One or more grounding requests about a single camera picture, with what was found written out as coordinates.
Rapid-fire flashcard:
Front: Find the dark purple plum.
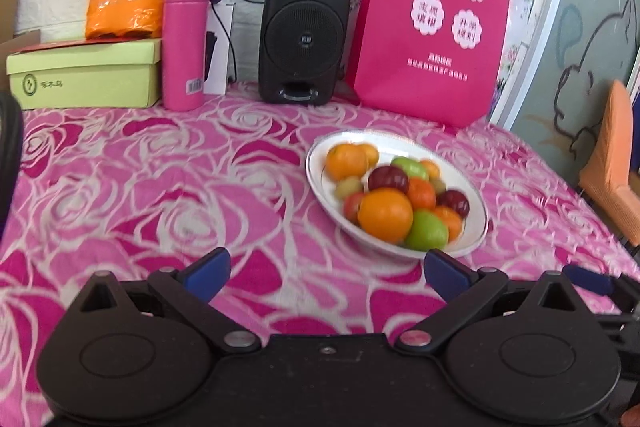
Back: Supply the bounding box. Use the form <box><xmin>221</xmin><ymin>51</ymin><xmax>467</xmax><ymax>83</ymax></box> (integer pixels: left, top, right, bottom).
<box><xmin>367</xmin><ymin>165</ymin><xmax>410</xmax><ymax>194</ymax></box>

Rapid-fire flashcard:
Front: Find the orange chair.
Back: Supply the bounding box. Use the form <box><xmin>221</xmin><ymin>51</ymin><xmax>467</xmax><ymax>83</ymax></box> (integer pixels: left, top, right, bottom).
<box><xmin>579</xmin><ymin>79</ymin><xmax>640</xmax><ymax>248</ymax></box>

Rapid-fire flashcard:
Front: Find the green jujube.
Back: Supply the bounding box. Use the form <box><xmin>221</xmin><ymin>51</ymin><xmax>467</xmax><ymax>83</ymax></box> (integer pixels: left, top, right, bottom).
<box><xmin>391</xmin><ymin>157</ymin><xmax>430</xmax><ymax>182</ymax></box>
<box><xmin>404</xmin><ymin>208</ymin><xmax>450</xmax><ymax>252</ymax></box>

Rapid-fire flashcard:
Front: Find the pink tote bag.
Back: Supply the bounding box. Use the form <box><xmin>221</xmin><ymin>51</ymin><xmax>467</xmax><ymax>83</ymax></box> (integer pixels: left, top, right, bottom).
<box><xmin>345</xmin><ymin>0</ymin><xmax>514</xmax><ymax>128</ymax></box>

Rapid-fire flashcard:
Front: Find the pink rose-print tablecloth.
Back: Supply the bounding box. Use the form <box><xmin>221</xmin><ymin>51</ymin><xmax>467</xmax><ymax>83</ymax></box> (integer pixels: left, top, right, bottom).
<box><xmin>0</xmin><ymin>84</ymin><xmax>640</xmax><ymax>427</ymax></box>

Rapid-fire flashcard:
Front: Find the yellow green plum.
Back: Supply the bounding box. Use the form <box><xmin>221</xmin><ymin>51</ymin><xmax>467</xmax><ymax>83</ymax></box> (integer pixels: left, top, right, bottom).
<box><xmin>334</xmin><ymin>176</ymin><xmax>365</xmax><ymax>200</ymax></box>

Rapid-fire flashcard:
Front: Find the black speaker cable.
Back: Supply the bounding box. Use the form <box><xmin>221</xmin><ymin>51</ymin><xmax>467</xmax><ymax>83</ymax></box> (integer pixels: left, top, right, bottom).
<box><xmin>210</xmin><ymin>0</ymin><xmax>266</xmax><ymax>85</ymax></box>

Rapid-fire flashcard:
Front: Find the red orange plum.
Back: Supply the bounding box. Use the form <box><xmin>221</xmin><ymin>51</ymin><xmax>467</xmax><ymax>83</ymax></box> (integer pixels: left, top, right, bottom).
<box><xmin>343</xmin><ymin>192</ymin><xmax>366</xmax><ymax>224</ymax></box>

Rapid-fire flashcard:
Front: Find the dark red apple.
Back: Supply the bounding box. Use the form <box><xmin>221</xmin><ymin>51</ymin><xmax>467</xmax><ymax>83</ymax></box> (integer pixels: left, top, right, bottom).
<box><xmin>439</xmin><ymin>189</ymin><xmax>471</xmax><ymax>218</ymax></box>

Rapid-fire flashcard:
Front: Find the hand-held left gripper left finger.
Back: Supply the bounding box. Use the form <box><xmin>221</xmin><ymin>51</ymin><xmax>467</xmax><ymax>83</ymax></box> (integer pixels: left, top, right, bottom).
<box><xmin>74</xmin><ymin>247</ymin><xmax>262</xmax><ymax>354</ymax></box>

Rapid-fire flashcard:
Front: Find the white product box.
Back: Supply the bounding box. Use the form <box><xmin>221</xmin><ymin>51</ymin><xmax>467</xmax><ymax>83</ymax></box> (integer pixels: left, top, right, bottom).
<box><xmin>202</xmin><ymin>1</ymin><xmax>237</xmax><ymax>96</ymax></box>

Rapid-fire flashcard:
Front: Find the dark blurred object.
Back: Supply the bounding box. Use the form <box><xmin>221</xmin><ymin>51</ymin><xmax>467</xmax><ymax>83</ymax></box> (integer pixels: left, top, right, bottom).
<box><xmin>0</xmin><ymin>92</ymin><xmax>24</xmax><ymax>238</ymax></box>

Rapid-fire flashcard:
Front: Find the green shoe box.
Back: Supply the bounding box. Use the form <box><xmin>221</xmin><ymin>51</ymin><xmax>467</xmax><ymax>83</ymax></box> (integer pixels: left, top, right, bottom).
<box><xmin>6</xmin><ymin>38</ymin><xmax>164</xmax><ymax>110</ymax></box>

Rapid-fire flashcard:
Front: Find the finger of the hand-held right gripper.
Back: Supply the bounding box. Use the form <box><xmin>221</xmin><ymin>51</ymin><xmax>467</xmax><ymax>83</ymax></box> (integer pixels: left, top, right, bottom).
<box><xmin>596</xmin><ymin>313</ymin><xmax>640</xmax><ymax>333</ymax></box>
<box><xmin>562</xmin><ymin>263</ymin><xmax>640</xmax><ymax>308</ymax></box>

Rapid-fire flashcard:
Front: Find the black speaker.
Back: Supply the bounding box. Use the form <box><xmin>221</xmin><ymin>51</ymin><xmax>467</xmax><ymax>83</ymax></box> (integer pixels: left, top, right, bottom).
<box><xmin>258</xmin><ymin>0</ymin><xmax>353</xmax><ymax>106</ymax></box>

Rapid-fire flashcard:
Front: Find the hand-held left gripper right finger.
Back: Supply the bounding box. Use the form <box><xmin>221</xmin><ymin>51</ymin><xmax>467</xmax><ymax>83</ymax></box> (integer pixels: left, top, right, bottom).
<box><xmin>395</xmin><ymin>248</ymin><xmax>583</xmax><ymax>354</ymax></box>

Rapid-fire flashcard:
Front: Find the labelled cardboard box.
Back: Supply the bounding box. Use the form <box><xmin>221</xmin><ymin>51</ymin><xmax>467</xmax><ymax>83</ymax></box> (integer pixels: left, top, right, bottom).
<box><xmin>0</xmin><ymin>29</ymin><xmax>42</xmax><ymax>95</ymax></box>

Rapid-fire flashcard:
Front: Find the white plate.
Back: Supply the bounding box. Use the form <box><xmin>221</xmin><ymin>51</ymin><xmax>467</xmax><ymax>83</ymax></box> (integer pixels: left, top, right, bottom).
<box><xmin>305</xmin><ymin>130</ymin><xmax>489</xmax><ymax>259</ymax></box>

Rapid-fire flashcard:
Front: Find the pink thermos bottle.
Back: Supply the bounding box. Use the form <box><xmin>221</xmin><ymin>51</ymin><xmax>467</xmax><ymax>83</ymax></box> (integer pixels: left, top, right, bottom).
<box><xmin>162</xmin><ymin>0</ymin><xmax>221</xmax><ymax>112</ymax></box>

